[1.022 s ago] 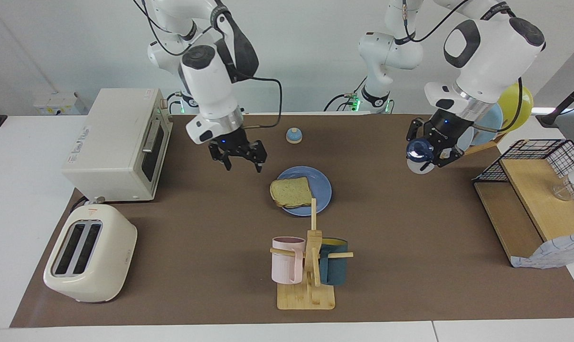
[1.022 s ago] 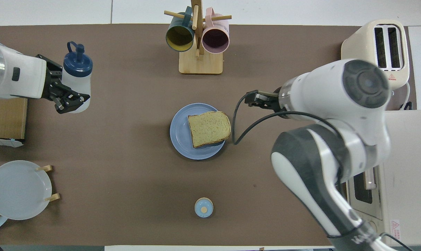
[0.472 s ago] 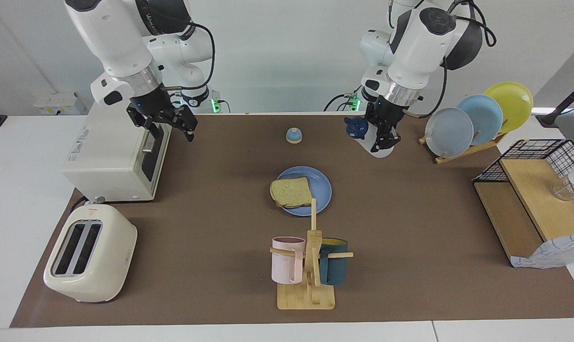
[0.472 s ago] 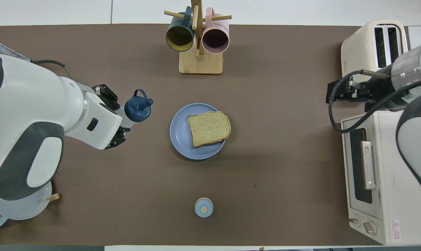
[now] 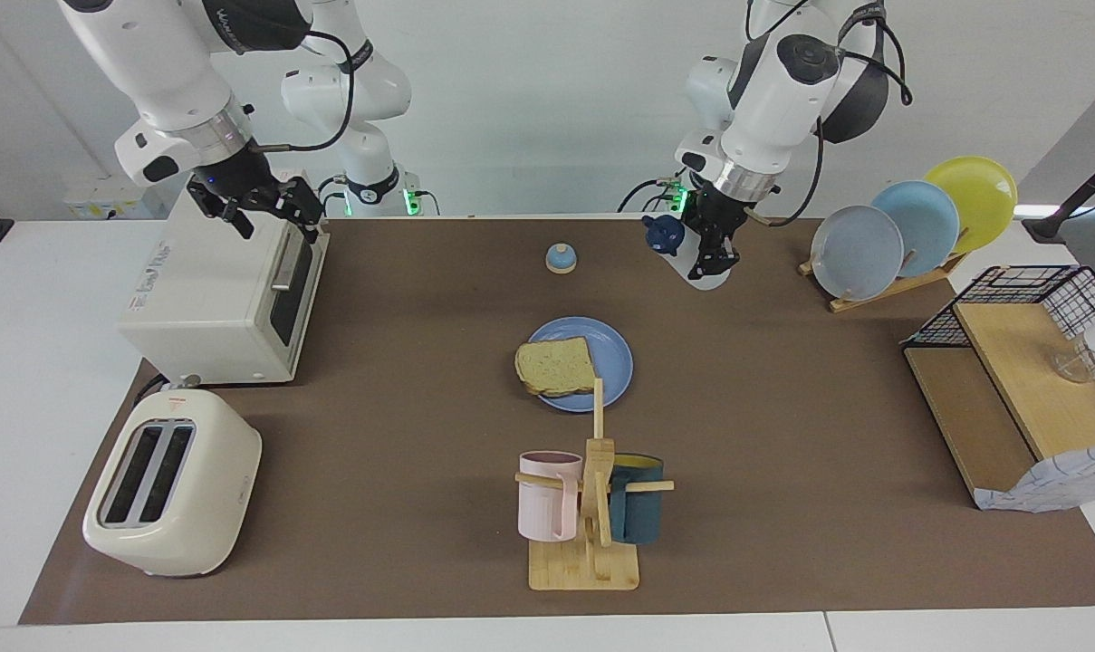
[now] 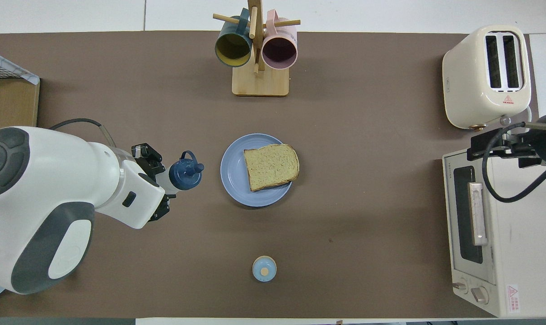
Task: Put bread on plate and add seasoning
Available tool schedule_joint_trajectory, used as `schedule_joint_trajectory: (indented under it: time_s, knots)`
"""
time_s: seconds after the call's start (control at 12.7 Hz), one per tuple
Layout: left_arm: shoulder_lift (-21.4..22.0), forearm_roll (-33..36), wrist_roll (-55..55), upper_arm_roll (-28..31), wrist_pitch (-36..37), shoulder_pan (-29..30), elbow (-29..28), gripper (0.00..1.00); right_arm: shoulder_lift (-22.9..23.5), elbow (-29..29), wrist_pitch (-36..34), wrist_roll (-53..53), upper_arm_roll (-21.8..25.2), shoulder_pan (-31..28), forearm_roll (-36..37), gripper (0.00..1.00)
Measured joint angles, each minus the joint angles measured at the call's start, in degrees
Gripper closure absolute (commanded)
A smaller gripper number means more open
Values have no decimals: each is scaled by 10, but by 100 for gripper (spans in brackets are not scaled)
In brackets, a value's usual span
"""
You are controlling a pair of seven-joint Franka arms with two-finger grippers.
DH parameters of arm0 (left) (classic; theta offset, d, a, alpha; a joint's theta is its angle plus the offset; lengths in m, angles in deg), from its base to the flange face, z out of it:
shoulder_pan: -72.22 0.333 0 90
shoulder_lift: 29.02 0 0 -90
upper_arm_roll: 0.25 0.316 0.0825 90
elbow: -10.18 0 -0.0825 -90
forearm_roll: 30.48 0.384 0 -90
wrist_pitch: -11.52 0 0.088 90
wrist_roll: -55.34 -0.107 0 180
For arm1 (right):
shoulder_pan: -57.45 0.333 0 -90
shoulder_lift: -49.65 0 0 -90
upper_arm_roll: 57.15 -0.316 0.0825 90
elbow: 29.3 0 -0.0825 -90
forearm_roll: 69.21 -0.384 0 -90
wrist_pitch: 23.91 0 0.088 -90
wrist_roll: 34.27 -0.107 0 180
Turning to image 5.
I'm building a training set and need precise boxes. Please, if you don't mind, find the white seasoning bottle blue cap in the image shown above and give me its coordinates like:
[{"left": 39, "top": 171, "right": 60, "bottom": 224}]
[{"left": 642, "top": 214, "right": 735, "bottom": 292}]

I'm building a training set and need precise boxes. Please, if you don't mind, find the toast bread slice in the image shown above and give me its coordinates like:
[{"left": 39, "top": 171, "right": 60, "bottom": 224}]
[{"left": 514, "top": 337, "right": 598, "bottom": 398}]

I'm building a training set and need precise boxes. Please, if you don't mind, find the grey-blue plate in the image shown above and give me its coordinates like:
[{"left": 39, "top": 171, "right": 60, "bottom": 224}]
[{"left": 810, "top": 206, "right": 905, "bottom": 302}]

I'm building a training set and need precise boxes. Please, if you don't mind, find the blue dinner plate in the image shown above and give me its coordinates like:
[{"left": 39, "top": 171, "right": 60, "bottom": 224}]
[{"left": 523, "top": 316, "right": 635, "bottom": 414}]

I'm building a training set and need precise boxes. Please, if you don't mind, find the wooden plate rack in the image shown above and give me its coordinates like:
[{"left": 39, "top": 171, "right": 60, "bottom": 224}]
[{"left": 799, "top": 249, "right": 969, "bottom": 314}]

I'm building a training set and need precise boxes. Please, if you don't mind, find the light blue plate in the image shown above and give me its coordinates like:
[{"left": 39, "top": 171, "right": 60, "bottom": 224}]
[{"left": 870, "top": 180, "right": 961, "bottom": 278}]

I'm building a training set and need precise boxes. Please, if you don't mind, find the yellow plate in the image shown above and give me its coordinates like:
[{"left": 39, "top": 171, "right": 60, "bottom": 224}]
[{"left": 923, "top": 156, "right": 1019, "bottom": 254}]

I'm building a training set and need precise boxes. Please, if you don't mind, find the white toaster oven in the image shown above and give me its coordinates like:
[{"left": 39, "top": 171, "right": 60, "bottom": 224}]
[{"left": 117, "top": 168, "right": 331, "bottom": 386}]

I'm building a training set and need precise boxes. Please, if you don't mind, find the white background box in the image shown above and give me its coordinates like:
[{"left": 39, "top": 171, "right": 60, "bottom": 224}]
[{"left": 62, "top": 174, "right": 168, "bottom": 221}]

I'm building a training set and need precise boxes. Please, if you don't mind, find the cream pop-up toaster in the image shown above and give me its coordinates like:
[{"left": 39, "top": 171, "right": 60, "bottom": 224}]
[{"left": 82, "top": 388, "right": 264, "bottom": 579}]

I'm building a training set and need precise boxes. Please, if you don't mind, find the teal mug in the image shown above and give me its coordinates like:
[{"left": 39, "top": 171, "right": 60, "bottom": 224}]
[{"left": 607, "top": 453, "right": 666, "bottom": 546}]

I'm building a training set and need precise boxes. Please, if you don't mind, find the brown table mat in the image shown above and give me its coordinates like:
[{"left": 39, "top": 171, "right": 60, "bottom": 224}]
[{"left": 17, "top": 216, "right": 1095, "bottom": 626}]

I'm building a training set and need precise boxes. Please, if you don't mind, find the pink mug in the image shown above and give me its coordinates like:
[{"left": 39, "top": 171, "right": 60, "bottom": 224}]
[{"left": 518, "top": 451, "right": 584, "bottom": 543}]

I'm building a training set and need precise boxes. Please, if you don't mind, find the black stand pole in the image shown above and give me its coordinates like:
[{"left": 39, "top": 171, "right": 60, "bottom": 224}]
[{"left": 1023, "top": 145, "right": 1095, "bottom": 244}]

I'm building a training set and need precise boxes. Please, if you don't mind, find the wooden mug tree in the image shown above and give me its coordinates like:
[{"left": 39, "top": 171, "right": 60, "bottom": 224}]
[{"left": 514, "top": 379, "right": 676, "bottom": 592}]

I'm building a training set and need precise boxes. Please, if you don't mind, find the clear glass cup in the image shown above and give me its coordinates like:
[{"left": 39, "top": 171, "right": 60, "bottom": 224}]
[{"left": 1048, "top": 344, "right": 1095, "bottom": 386}]

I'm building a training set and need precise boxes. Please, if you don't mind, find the blue white patterned cloth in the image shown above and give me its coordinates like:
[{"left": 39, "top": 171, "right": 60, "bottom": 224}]
[{"left": 973, "top": 444, "right": 1095, "bottom": 514}]

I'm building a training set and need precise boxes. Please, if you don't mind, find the black right base cable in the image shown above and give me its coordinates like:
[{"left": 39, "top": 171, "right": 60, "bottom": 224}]
[{"left": 316, "top": 172, "right": 353, "bottom": 218}]

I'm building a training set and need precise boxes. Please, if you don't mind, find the black base cable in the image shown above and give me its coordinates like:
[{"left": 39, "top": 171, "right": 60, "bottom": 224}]
[
  {"left": 618, "top": 163, "right": 693, "bottom": 216},
  {"left": 316, "top": 172, "right": 353, "bottom": 218}
]

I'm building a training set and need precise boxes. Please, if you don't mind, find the black left base cable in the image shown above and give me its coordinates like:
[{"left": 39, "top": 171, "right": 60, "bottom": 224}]
[{"left": 618, "top": 163, "right": 693, "bottom": 216}]

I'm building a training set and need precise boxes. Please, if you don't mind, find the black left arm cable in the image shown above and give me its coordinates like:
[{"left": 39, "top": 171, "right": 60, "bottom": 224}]
[{"left": 746, "top": 0, "right": 915, "bottom": 227}]

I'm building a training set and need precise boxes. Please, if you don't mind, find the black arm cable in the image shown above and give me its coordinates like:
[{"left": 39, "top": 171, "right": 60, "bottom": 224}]
[
  {"left": 248, "top": 30, "right": 356, "bottom": 152},
  {"left": 746, "top": 0, "right": 915, "bottom": 227}
]

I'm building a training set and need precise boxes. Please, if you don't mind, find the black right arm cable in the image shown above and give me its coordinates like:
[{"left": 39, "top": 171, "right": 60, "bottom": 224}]
[{"left": 248, "top": 30, "right": 356, "bottom": 152}]

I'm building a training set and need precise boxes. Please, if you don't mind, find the wooden shelf with wire basket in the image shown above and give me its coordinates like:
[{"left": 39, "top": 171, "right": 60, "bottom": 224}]
[{"left": 900, "top": 264, "right": 1095, "bottom": 513}]

